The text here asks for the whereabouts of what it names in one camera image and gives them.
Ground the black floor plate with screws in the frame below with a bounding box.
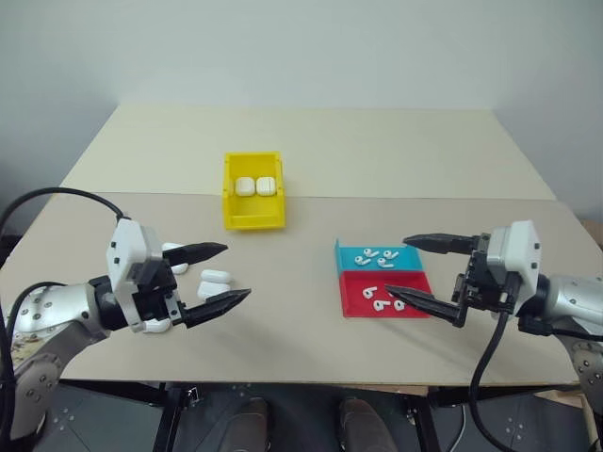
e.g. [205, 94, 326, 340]
[35, 384, 167, 452]
[437, 389, 591, 452]

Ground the black metal table frame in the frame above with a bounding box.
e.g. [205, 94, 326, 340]
[58, 379, 585, 452]

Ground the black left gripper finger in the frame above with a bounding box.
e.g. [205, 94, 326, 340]
[180, 288, 253, 330]
[162, 241, 231, 266]

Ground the thin white cable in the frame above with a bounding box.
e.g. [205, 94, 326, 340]
[453, 401, 468, 446]

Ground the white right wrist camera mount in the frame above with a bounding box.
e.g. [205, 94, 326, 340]
[484, 219, 550, 317]

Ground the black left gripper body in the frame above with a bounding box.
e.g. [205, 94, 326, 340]
[127, 256, 186, 329]

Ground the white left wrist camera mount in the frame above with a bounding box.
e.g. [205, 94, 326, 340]
[106, 218, 164, 333]

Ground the red plastic tray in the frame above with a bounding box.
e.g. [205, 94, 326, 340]
[337, 268, 435, 321]

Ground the blue plastic tray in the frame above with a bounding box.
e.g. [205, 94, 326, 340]
[334, 238, 428, 275]

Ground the yellow plastic bin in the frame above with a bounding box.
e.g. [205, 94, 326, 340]
[220, 150, 289, 233]

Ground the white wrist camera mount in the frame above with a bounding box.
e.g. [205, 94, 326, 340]
[106, 218, 164, 333]
[484, 219, 550, 317]

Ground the dark brown rounded shape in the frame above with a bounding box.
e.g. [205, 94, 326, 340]
[339, 396, 399, 452]
[235, 396, 271, 452]

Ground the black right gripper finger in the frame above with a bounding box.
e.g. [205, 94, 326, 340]
[383, 283, 468, 330]
[402, 232, 476, 258]

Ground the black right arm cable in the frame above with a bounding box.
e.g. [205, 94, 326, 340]
[467, 282, 520, 452]

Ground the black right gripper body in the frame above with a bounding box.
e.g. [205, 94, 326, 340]
[450, 233, 520, 315]

